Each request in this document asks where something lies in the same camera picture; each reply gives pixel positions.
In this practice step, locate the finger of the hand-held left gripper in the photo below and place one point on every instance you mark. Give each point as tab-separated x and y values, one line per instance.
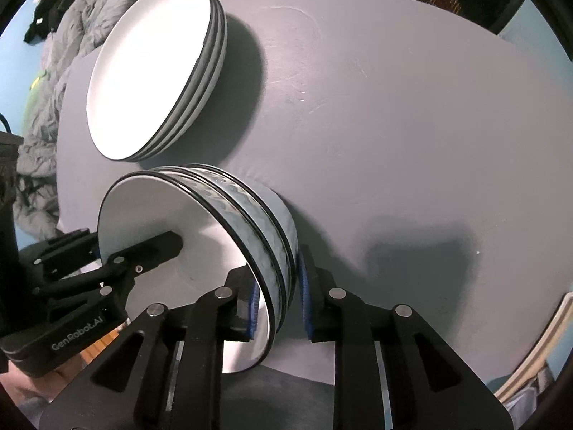
62	251
152	246

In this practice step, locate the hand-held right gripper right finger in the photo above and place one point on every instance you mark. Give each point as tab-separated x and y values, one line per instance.
305	295

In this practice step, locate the yellow-green item on bed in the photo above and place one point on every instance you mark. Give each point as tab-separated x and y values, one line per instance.
35	92

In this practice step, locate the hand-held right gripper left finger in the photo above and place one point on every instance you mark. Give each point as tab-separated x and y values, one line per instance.
254	309

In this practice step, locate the grey quilted comforter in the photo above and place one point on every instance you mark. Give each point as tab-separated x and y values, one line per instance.
58	31

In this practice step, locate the light wooden board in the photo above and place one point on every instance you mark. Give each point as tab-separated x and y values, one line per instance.
537	354

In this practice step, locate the black clothes pile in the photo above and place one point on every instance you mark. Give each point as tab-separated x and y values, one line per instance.
44	13

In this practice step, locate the white bowl with black rim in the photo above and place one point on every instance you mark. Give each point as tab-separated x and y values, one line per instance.
197	215
280	224
246	215

